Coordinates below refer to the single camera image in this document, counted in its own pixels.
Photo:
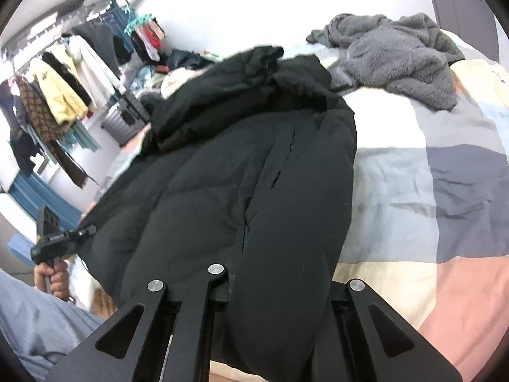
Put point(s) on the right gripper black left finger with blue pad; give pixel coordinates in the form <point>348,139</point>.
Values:
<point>154,337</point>

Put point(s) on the black puffer jacket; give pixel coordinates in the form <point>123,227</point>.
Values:
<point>249,165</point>

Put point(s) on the metal clothes rack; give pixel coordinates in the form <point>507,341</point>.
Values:
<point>28,34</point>

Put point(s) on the pile of clothes on floor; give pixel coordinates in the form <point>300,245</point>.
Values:
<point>178,68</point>

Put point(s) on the green sock hanger with clothes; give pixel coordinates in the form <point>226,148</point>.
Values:
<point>147,37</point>

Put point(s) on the person's left hand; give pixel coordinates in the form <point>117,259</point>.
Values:
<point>53,280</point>

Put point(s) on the blue curtain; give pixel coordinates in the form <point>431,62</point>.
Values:
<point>32,192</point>

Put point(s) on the person's leg in blue jeans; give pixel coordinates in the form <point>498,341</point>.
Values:
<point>40,328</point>

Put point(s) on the brown plaid garment hanging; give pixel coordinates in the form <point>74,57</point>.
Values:
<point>48,131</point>

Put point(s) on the patchwork bed cover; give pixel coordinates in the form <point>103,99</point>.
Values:
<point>429,225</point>

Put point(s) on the yellow fleece jacket hanging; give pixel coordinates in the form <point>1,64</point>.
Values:
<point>64,103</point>

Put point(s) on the silver ribbed suitcase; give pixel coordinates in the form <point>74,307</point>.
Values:
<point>125,119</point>

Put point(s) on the white hoodie hanging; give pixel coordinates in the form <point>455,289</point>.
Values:
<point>98,80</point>

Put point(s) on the black hanging garment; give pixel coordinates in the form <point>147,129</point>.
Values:
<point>68,77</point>

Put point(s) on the dark grey hanging coat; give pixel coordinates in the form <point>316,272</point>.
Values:
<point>100,37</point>

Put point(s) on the grey fleece jacket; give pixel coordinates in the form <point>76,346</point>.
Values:
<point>409,57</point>

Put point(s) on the grey door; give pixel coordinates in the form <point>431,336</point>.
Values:
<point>473,21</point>

